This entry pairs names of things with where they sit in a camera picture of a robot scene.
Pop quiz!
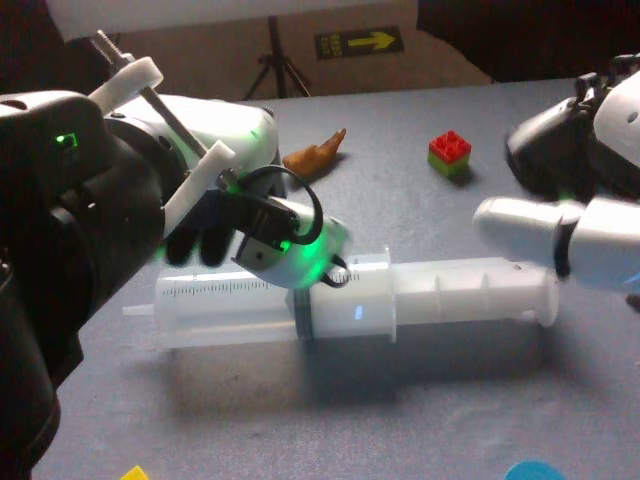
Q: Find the black tripod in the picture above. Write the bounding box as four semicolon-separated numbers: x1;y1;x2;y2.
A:
242;15;314;101

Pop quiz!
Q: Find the orange toy carrot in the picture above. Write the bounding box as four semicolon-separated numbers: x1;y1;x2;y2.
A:
282;128;347;176

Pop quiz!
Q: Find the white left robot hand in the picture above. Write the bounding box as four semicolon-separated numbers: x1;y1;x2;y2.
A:
154;94;352;292

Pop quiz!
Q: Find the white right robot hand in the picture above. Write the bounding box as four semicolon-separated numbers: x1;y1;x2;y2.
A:
472;52;640;297

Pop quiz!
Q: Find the red and green toy brick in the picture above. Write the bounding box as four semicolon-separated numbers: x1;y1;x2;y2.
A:
427;130;472;179

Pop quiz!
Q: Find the large clear plastic syringe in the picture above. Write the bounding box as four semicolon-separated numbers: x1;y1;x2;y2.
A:
122;244;561;352

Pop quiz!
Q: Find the black sign with yellow arrow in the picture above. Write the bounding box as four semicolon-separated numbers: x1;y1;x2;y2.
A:
314;25;405;61

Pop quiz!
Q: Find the blue round disc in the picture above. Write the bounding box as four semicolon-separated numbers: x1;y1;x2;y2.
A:
503;459;569;480

